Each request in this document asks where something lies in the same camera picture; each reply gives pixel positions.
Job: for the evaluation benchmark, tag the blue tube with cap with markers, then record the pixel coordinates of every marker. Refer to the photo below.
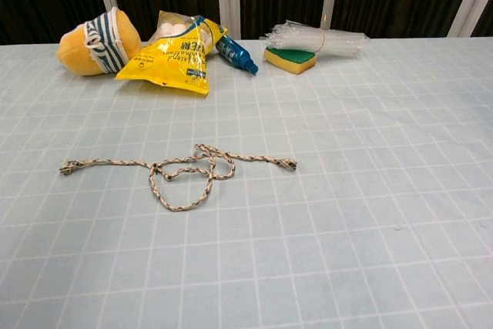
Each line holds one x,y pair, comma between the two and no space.
235,53

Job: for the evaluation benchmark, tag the yellow green sponge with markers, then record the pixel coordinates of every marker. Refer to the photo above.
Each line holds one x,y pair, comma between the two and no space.
292,60

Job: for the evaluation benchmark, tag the light blue checked tablecloth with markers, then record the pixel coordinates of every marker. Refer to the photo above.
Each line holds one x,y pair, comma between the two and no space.
346,190

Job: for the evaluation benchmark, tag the yellow marshmallow bag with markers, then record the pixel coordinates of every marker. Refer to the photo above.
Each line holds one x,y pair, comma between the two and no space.
169,63

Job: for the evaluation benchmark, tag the clear plastic straw bundle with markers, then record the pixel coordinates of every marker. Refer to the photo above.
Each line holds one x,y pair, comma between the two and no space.
339,42

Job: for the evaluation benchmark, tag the yellow plush toy striped hat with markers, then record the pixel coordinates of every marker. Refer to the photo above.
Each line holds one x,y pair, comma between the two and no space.
73,53

